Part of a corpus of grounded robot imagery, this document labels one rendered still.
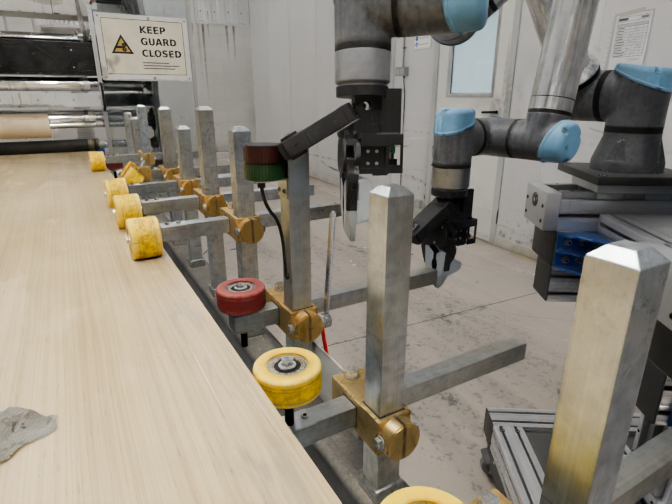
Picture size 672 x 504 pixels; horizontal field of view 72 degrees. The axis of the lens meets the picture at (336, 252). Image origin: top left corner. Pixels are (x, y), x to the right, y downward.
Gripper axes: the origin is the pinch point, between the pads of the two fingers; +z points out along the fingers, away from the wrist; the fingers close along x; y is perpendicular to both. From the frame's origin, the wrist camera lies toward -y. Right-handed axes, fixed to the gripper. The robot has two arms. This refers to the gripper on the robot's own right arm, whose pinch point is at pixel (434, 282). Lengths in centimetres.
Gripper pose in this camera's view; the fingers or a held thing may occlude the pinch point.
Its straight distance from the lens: 101.0
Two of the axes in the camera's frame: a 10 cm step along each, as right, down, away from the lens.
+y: 8.7, -1.6, 4.7
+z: 0.0, 9.5, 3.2
